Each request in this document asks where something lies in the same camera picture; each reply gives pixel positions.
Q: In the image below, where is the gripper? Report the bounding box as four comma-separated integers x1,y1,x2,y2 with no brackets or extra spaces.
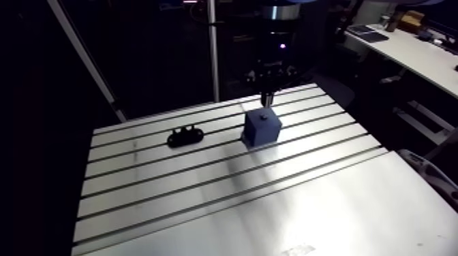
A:
246,60,299,95

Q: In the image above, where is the dark blue-grey block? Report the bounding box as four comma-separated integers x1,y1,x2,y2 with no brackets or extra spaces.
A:
242,107,283,148

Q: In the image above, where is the black oval holder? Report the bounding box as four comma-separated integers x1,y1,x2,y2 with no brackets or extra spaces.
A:
166,125,205,149

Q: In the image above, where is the dark flat keyboard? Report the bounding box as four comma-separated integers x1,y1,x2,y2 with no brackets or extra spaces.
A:
348,25,390,44

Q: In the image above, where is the white desk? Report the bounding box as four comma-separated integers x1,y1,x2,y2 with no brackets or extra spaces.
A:
344,22,458,100

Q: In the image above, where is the brown cardboard box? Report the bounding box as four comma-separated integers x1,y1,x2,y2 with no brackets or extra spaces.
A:
398,10,426,34

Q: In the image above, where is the pale holed strip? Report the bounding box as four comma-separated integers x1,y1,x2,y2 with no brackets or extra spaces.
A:
397,148,458,212

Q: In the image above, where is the upright metal post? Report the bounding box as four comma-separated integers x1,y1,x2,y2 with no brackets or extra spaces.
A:
207,0,221,103

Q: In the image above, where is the slanted pale post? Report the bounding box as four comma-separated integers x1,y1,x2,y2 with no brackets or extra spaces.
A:
46,0,128,123

